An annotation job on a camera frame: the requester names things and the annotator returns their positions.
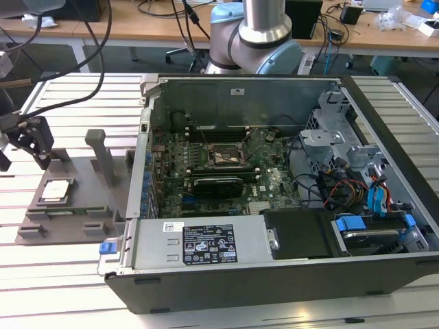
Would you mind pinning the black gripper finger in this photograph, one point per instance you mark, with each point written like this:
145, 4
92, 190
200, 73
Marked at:
2, 159
39, 137

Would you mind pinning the silver CPU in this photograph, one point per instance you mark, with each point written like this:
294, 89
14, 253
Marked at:
56, 190

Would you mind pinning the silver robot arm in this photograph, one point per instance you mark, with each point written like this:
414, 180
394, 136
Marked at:
260, 34

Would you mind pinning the CPU socket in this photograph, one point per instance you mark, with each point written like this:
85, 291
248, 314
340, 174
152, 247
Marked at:
219, 150

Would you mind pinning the grey parts rack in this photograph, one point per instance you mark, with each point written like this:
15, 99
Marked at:
85, 192

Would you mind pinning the green RAM stick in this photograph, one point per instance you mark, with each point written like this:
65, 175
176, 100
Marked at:
79, 211
223, 175

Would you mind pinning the crumpled white paper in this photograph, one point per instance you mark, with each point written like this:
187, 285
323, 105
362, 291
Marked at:
37, 22

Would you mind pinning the wide black device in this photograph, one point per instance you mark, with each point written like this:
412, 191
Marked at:
82, 10

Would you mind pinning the blue case latch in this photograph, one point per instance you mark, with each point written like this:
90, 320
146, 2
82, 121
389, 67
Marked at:
107, 248

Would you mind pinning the grey power supply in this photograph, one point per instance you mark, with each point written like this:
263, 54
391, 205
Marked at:
154, 240

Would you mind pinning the office chair base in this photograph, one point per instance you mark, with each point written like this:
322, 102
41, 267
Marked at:
178, 51

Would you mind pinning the RAM slot with white clips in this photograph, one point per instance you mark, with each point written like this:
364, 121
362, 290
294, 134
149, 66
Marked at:
216, 136
216, 129
219, 170
256, 178

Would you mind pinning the black graphics card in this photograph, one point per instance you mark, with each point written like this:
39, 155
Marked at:
219, 188

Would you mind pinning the silver coin battery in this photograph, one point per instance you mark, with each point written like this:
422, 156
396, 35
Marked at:
270, 136

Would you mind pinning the small silver heatsink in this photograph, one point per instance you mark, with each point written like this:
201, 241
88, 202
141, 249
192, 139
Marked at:
259, 207

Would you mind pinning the green motherboard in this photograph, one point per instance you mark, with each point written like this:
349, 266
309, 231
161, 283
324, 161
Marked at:
274, 185

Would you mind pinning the black plastic shroud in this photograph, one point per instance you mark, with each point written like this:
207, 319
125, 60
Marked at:
298, 234

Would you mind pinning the white power strip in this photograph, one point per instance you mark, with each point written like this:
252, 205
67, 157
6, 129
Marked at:
307, 65

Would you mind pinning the black and grey PC case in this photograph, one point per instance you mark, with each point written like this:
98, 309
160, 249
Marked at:
274, 291

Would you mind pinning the silver metal drive cage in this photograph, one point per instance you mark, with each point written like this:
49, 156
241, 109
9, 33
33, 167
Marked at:
322, 138

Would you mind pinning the tall black box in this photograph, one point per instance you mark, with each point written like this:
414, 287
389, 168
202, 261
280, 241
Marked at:
305, 20

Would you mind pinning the hard disk in blue carrier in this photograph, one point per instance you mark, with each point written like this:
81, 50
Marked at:
351, 224

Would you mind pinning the small black box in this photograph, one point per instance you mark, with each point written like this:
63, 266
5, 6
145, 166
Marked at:
351, 15

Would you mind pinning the teal plastic bin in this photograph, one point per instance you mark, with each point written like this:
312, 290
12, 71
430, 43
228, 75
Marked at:
387, 65

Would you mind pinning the clear plastic bag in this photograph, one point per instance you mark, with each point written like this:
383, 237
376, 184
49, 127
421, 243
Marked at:
391, 18

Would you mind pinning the white box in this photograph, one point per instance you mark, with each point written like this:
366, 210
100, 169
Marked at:
428, 29

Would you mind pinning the blue box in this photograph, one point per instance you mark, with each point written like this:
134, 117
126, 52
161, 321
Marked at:
430, 6

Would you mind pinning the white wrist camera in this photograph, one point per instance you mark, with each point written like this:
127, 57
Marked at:
4, 65

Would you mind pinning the wooden desk with white frame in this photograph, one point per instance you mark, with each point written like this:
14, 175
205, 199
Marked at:
144, 31

